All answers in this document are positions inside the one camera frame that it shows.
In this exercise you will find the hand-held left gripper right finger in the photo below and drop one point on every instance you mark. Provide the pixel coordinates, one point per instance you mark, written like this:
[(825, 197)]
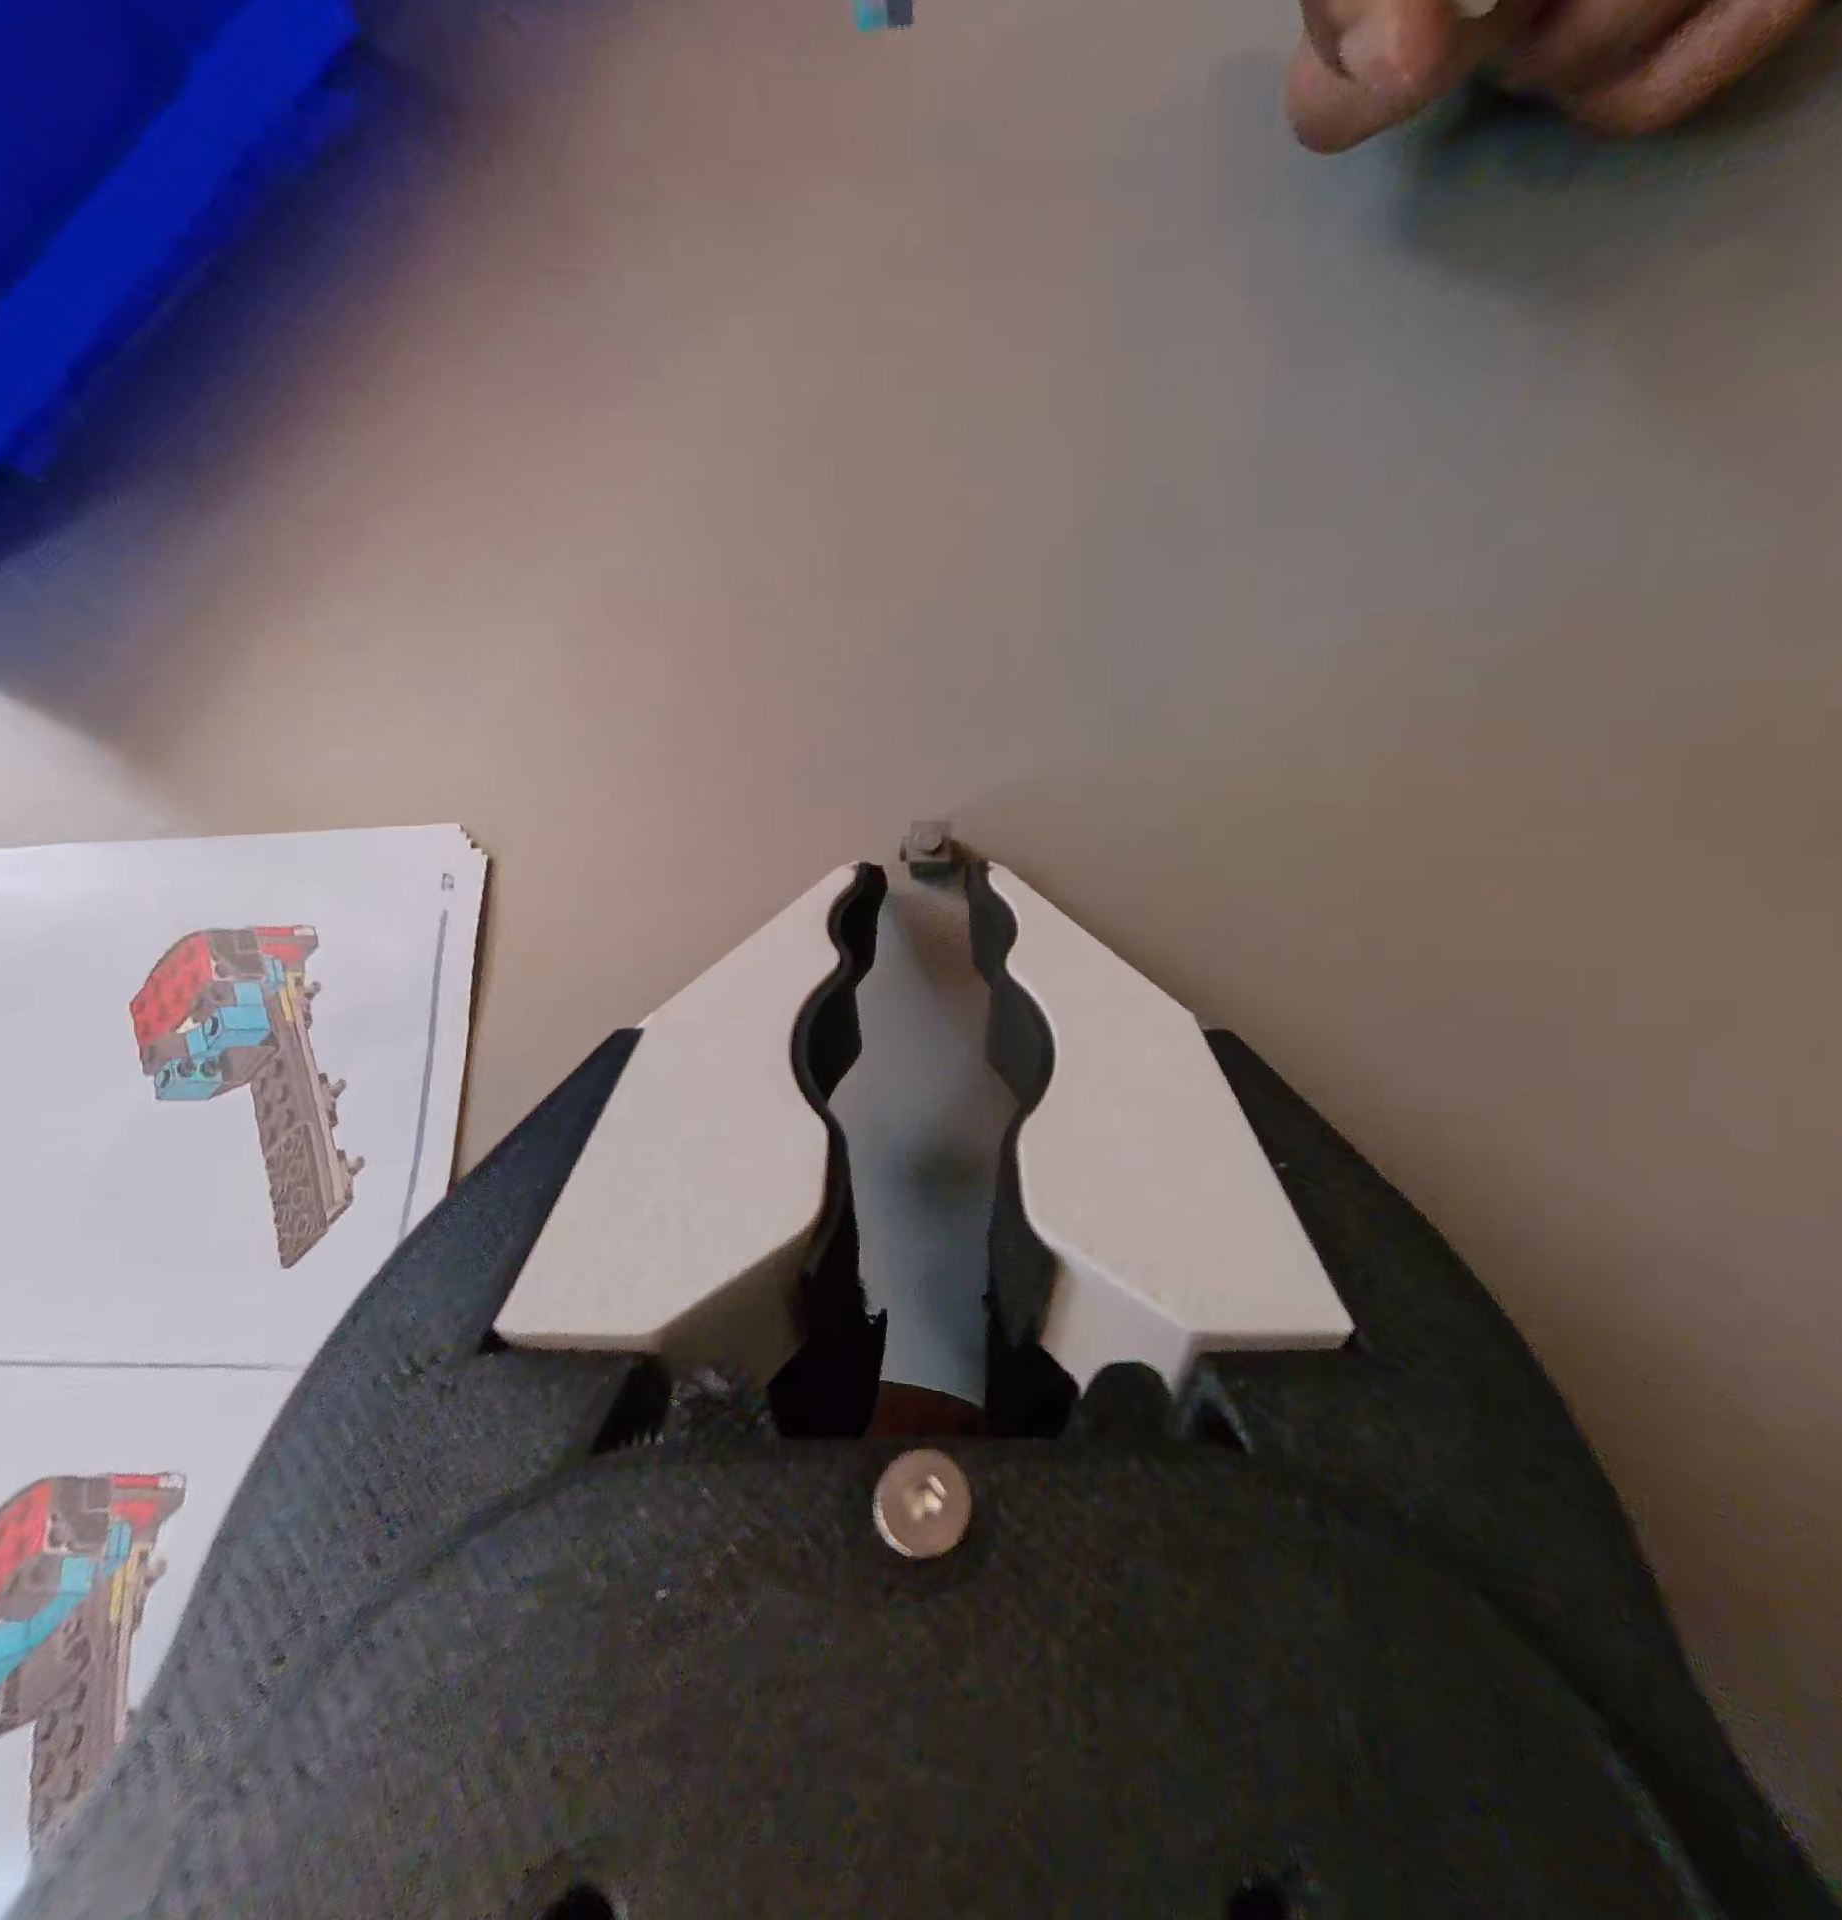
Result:
[(1161, 1185)]

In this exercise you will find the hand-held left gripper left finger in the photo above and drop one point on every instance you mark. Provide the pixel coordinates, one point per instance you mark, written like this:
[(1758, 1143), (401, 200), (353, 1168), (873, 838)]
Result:
[(683, 1185)]

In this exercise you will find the small grey toy brick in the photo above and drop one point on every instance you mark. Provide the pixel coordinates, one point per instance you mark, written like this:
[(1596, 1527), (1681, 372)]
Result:
[(929, 843)]

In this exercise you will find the person's right hand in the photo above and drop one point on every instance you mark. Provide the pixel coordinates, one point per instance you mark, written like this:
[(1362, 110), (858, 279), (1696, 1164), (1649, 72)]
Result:
[(1611, 51)]

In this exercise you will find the toy brick instruction booklet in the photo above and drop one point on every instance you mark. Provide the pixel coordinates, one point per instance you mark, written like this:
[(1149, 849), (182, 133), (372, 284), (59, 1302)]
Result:
[(67, 1171)]

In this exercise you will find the blue plastic bin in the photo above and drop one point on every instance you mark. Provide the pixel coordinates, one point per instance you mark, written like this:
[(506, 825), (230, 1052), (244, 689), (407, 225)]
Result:
[(98, 196)]

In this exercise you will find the small teal toy brick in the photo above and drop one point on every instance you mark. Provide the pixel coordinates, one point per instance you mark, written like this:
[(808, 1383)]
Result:
[(884, 12)]

